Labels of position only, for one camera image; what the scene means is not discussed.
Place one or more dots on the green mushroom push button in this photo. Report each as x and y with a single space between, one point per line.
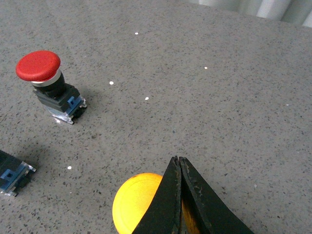
14 174

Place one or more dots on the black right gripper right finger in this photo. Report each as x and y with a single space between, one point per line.
204 212

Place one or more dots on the white pleated curtain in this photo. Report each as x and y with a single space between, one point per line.
297 12

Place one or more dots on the red mushroom push button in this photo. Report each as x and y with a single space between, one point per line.
42 70

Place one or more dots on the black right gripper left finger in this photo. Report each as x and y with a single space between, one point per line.
164 213

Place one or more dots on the yellow mushroom push button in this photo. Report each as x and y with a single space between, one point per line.
133 199

